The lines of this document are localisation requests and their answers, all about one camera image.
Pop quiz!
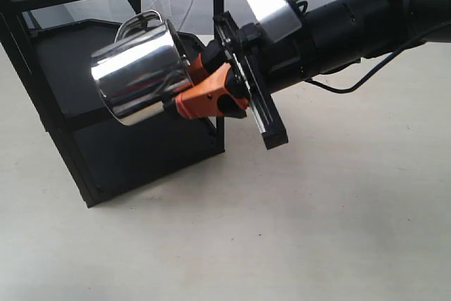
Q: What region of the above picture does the black metal shelf rack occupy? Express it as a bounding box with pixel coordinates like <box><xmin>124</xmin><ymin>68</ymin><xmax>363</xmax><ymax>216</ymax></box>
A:
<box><xmin>1</xmin><ymin>19</ymin><xmax>225</xmax><ymax>207</ymax></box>

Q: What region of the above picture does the stainless steel cup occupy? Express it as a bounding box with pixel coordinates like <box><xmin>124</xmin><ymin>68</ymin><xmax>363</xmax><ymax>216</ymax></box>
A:
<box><xmin>91</xmin><ymin>10</ymin><xmax>193</xmax><ymax>125</ymax></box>

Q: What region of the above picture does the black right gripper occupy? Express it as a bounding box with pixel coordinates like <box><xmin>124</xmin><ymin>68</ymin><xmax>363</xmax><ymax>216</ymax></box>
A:
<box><xmin>163</xmin><ymin>11</ymin><xmax>288</xmax><ymax>149</ymax></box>

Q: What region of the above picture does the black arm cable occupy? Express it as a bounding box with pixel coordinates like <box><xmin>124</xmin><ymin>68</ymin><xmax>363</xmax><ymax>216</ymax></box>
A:
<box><xmin>307</xmin><ymin>40</ymin><xmax>428</xmax><ymax>94</ymax></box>

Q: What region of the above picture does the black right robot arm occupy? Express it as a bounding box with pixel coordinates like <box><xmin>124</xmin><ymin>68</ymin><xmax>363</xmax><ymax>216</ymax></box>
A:
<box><xmin>163</xmin><ymin>0</ymin><xmax>450</xmax><ymax>149</ymax></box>

